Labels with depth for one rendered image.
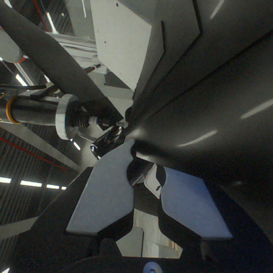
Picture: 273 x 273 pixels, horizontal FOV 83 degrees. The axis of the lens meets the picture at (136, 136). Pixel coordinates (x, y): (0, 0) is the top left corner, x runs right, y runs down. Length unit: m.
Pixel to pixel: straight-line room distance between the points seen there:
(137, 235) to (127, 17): 7.27
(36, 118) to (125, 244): 7.28
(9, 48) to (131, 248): 7.18
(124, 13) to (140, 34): 0.07
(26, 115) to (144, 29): 0.34
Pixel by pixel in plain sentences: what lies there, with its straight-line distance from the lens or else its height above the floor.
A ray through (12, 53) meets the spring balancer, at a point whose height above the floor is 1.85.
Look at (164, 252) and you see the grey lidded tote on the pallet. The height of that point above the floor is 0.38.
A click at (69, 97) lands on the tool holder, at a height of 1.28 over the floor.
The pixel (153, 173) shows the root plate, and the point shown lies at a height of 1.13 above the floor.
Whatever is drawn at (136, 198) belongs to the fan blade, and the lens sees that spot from 0.51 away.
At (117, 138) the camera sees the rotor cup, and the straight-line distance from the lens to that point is 0.28.
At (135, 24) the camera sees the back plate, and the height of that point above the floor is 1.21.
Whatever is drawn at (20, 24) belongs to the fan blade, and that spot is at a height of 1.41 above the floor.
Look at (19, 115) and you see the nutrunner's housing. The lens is 0.28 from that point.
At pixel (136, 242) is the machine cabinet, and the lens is 7.47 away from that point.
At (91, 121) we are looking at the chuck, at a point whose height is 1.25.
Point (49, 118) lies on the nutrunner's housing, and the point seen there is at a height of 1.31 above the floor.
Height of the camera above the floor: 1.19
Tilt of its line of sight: 3 degrees down
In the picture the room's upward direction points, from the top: 82 degrees counter-clockwise
